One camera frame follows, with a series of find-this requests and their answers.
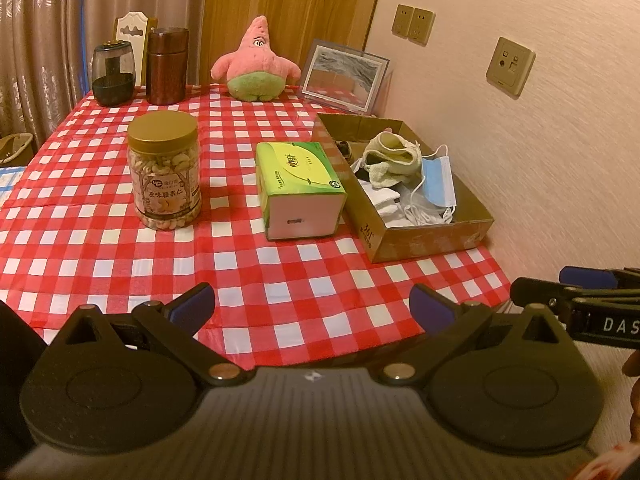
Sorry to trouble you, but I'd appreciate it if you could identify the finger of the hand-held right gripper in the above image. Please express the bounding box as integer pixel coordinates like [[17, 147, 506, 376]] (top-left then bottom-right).
[[559, 266, 640, 291], [510, 276, 583, 318]]

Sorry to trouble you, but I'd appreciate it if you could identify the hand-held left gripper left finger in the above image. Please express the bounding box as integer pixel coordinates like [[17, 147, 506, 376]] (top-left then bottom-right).
[[47, 282, 256, 386]]

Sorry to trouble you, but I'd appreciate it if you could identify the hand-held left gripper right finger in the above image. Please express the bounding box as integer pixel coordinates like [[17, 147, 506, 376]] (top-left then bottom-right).
[[380, 282, 581, 386]]

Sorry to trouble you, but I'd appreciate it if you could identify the brown cardboard box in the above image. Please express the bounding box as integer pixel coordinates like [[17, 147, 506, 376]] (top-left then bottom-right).
[[311, 112, 496, 264]]

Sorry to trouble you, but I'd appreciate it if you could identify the white face mask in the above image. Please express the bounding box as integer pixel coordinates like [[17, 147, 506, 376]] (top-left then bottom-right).
[[400, 187, 456, 226]]

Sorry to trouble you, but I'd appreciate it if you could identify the white cloth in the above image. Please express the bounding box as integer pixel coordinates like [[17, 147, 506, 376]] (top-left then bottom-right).
[[367, 182, 416, 231]]

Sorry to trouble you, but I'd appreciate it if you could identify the blue face mask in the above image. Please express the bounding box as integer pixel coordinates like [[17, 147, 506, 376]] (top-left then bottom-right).
[[419, 144, 458, 223]]

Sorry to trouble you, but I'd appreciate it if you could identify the light green cloth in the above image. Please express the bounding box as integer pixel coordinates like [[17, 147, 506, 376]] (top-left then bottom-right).
[[361, 130, 425, 188]]

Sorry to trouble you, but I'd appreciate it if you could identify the person's right hand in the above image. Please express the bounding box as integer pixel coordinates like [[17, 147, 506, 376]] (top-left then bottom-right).
[[621, 351, 640, 441]]

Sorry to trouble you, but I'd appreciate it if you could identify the red checkered tablecloth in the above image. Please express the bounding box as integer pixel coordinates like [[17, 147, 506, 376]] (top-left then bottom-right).
[[0, 82, 511, 368]]

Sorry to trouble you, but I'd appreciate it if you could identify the nut jar with gold lid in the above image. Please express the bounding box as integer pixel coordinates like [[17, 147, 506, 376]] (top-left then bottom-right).
[[126, 111, 202, 232]]

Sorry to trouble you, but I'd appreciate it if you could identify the green tissue box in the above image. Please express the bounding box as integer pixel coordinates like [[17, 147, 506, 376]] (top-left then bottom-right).
[[256, 141, 348, 241]]

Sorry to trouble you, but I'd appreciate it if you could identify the blue checked bed sheet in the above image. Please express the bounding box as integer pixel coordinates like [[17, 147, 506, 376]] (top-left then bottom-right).
[[0, 165, 23, 201]]

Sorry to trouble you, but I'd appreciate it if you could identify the glass grinder with dark base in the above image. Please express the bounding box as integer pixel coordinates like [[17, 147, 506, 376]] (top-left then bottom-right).
[[91, 41, 137, 107]]

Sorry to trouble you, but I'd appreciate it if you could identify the brown cylindrical canister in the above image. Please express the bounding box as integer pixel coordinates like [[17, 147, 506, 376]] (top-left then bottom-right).
[[146, 26, 190, 106]]

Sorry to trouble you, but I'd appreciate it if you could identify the beige basket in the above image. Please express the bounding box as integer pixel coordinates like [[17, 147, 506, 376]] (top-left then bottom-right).
[[0, 132, 35, 166]]

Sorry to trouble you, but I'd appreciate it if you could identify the pink starfish plush toy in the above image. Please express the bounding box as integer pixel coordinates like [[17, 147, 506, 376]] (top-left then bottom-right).
[[210, 16, 302, 102]]

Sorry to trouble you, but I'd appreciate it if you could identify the white chair back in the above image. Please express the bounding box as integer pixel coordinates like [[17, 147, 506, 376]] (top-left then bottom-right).
[[112, 10, 160, 88]]

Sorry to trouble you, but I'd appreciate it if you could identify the beige patterned curtain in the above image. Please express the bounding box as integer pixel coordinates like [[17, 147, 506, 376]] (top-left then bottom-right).
[[0, 0, 211, 136]]

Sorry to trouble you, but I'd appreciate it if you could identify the large beige wall socket panel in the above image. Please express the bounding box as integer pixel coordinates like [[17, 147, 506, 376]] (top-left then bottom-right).
[[486, 36, 537, 98]]

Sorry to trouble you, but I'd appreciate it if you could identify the clear picture frame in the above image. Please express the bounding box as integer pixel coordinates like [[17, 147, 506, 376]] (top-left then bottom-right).
[[299, 39, 392, 116]]

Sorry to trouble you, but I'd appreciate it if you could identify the beige wall socket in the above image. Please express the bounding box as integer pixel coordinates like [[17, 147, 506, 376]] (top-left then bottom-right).
[[391, 4, 415, 36], [407, 8, 436, 46]]

